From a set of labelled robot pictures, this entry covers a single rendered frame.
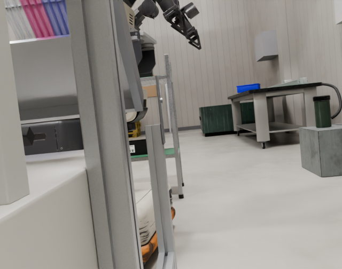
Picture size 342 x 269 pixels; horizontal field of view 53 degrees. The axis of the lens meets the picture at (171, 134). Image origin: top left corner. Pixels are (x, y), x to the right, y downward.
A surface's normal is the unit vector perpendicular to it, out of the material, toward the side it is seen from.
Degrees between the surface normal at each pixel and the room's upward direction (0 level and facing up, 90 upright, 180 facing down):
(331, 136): 90
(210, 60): 90
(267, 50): 90
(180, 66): 90
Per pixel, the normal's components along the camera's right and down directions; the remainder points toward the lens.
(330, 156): -0.06, 0.07
